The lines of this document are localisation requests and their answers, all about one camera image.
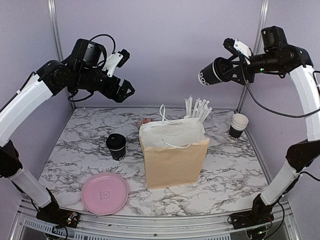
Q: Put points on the brown paper bag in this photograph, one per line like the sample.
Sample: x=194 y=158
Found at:
x=174 y=150

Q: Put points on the left aluminium frame post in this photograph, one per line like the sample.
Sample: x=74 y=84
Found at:
x=53 y=20

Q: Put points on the black coffee cup lid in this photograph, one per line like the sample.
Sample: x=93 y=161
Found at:
x=222 y=69

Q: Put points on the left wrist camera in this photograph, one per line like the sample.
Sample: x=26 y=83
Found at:
x=115 y=60

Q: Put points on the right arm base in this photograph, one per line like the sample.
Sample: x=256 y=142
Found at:
x=259 y=214

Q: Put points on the bundle of white straws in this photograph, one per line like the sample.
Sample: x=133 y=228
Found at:
x=199 y=109

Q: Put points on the black paper coffee cup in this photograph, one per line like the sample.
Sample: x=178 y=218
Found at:
x=207 y=76
x=118 y=154

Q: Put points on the aluminium frame post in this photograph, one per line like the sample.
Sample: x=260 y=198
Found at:
x=53 y=20
x=257 y=47

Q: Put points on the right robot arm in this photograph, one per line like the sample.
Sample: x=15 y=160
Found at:
x=279 y=59

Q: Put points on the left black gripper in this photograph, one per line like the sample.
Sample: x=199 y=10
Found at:
x=111 y=92

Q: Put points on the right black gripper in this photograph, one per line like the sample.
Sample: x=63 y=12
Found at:
x=240 y=72

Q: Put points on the stack of paper cups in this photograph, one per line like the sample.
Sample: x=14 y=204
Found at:
x=238 y=124

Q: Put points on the pink plate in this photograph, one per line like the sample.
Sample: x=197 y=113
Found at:
x=105 y=193

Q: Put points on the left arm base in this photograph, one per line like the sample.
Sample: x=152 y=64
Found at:
x=52 y=213

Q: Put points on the right aluminium frame post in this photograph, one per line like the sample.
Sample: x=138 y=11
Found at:
x=257 y=47

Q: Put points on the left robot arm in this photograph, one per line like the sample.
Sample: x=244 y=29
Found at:
x=89 y=68

